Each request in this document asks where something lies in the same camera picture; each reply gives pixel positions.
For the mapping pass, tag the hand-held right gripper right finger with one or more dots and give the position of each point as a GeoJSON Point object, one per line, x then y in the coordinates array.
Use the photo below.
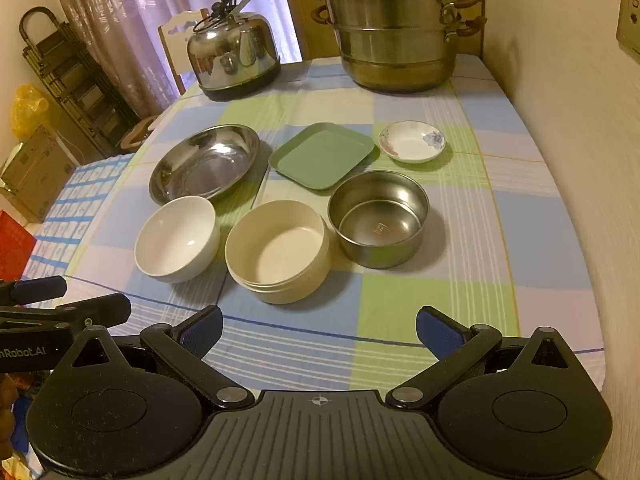
{"type": "Point", "coordinates": [437, 332]}

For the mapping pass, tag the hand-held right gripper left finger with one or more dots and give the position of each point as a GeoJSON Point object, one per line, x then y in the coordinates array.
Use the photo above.
{"type": "Point", "coordinates": [202, 332]}

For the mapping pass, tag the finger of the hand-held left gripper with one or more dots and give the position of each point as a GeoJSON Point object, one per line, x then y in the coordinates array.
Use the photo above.
{"type": "Point", "coordinates": [40, 290]}
{"type": "Point", "coordinates": [100, 310]}

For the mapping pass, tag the white ceramic bowl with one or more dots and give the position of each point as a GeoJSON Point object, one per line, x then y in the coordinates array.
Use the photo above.
{"type": "Point", "coordinates": [175, 240]}

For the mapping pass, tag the cream plastic bowl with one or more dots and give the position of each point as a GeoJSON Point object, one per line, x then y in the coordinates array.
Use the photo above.
{"type": "Point", "coordinates": [280, 250]}

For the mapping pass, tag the stainless steel bowl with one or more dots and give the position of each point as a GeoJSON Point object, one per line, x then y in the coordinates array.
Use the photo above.
{"type": "Point", "coordinates": [377, 220]}

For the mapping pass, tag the large shallow steel plate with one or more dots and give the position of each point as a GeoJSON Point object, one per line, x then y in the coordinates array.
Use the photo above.
{"type": "Point", "coordinates": [200, 165]}

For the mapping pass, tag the small floral white dish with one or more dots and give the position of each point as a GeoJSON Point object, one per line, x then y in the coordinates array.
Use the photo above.
{"type": "Point", "coordinates": [410, 142]}

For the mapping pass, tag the green square plate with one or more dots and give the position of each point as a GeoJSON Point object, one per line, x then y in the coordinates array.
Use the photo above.
{"type": "Point", "coordinates": [320, 157]}

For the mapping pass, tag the plaid pastel tablecloth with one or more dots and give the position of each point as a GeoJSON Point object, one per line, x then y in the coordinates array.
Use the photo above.
{"type": "Point", "coordinates": [400, 300]}

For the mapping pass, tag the red plastic crate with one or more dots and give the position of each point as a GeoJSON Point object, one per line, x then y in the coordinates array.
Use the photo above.
{"type": "Point", "coordinates": [15, 245]}

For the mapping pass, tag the blue checked blanket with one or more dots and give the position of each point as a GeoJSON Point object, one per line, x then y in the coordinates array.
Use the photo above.
{"type": "Point", "coordinates": [75, 200]}

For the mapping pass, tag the cardboard box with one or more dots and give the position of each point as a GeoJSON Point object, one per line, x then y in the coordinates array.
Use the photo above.
{"type": "Point", "coordinates": [40, 170]}

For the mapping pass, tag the yellow plastic bag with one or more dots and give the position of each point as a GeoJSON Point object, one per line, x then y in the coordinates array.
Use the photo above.
{"type": "Point", "coordinates": [30, 110]}

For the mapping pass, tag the black folding rack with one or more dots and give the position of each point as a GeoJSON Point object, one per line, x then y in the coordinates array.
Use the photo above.
{"type": "Point", "coordinates": [75, 75]}

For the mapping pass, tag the wooden chair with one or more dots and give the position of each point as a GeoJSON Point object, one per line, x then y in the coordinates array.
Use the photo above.
{"type": "Point", "coordinates": [172, 45]}

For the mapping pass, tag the stainless steel kettle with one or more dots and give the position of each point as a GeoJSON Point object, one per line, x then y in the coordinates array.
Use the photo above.
{"type": "Point", "coordinates": [230, 55]}

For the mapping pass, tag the purple patterned curtain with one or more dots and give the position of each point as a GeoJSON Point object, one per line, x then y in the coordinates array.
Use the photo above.
{"type": "Point", "coordinates": [125, 10]}

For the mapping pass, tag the stainless steel steamer pot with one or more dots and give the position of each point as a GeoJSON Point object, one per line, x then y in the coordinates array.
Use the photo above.
{"type": "Point", "coordinates": [395, 35]}

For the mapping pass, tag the wall socket plate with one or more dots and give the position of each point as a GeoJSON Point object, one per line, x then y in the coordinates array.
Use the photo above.
{"type": "Point", "coordinates": [630, 15]}

